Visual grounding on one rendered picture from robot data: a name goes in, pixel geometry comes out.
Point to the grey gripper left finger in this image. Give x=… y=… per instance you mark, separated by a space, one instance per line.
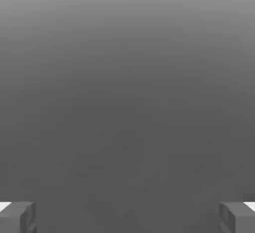
x=14 y=218

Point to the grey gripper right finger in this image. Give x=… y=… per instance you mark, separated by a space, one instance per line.
x=240 y=219

